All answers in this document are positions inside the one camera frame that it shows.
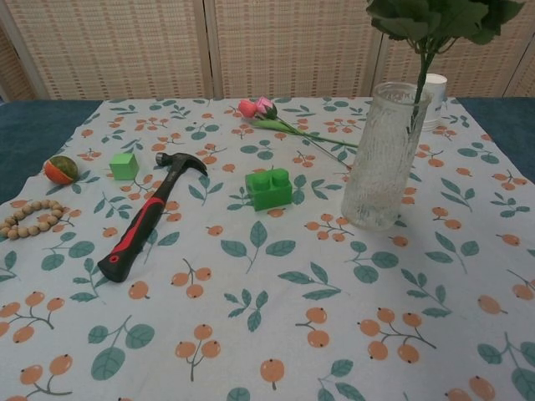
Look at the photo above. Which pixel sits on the woven folding screen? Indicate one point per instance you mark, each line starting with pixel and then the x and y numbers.
pixel 234 46

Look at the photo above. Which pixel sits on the black and red claw hammer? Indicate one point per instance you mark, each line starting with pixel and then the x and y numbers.
pixel 146 217

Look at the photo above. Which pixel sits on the pink rose bouquet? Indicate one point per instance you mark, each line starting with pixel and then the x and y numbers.
pixel 430 25

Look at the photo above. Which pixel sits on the white paper cup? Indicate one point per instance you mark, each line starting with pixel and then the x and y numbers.
pixel 434 104

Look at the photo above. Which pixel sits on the floral print tablecloth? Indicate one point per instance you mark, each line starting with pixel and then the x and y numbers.
pixel 267 271

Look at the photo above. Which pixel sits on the pink and red rose stems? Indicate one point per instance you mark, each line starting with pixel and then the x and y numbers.
pixel 267 115

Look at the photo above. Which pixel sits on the orange and green ball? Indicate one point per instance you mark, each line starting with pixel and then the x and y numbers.
pixel 61 169

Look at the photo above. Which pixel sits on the textured clear glass vase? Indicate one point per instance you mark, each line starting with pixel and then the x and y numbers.
pixel 382 167

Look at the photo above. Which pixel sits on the green toy building brick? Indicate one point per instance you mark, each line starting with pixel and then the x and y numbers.
pixel 267 190

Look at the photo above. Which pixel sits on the green cube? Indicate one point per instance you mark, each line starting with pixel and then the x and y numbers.
pixel 123 166

